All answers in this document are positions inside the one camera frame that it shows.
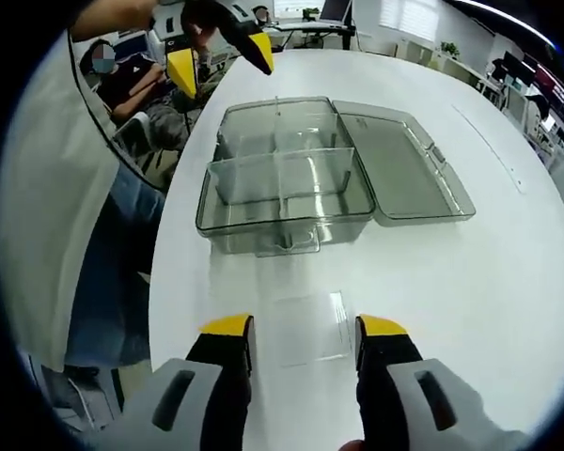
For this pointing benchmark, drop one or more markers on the grey transparent guide fixture box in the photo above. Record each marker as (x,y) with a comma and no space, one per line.
(404,164)

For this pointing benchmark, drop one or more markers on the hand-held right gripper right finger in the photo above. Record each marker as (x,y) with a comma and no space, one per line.
(380,376)

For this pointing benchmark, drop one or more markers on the white office chair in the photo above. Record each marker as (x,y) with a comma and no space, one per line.
(131,136)

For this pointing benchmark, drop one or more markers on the person's right hand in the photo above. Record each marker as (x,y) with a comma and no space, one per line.
(352,446)

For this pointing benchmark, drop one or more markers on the black computer monitor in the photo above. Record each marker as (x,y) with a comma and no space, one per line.
(333,9)

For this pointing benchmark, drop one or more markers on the person's blue jeans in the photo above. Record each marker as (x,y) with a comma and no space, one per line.
(113,263)

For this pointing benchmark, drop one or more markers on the potted green plant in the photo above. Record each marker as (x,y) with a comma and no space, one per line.
(449,50)

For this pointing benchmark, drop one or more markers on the operator in white shirt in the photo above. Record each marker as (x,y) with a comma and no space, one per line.
(42,211)

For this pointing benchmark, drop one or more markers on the person's left hand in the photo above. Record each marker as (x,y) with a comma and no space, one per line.
(202,35)

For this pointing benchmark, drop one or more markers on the red display screen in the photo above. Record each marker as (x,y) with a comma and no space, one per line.
(554,87)

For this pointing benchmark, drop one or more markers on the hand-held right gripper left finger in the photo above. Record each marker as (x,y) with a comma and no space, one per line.
(225,376)

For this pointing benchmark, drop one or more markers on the seated person in background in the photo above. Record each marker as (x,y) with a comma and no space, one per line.
(98,127)

